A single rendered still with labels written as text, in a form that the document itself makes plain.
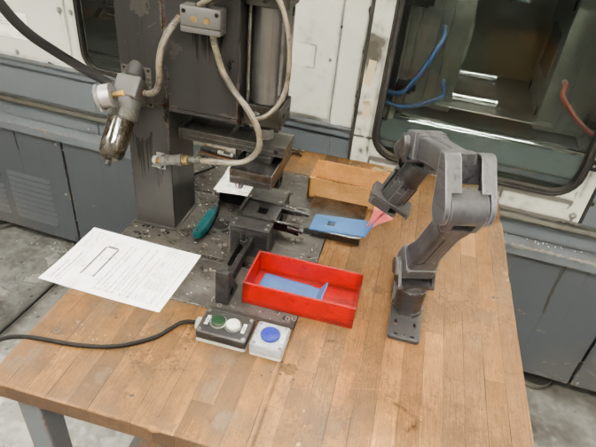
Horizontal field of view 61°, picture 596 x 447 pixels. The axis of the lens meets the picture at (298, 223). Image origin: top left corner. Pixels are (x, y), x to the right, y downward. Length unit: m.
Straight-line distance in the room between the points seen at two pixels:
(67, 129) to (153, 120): 1.19
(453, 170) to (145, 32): 0.68
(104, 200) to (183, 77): 1.39
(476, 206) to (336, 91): 0.99
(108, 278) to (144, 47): 0.52
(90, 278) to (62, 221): 1.48
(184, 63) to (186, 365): 0.62
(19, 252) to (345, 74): 1.89
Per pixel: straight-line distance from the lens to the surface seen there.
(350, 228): 1.25
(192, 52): 1.13
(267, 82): 1.11
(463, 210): 0.89
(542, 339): 2.24
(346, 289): 1.21
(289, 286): 1.19
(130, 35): 1.18
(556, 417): 2.41
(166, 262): 1.27
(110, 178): 2.38
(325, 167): 1.59
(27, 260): 2.85
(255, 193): 1.36
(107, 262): 1.29
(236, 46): 1.09
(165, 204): 1.33
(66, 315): 1.18
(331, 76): 1.78
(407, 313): 1.17
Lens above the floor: 1.71
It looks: 35 degrees down
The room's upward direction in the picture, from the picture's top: 6 degrees clockwise
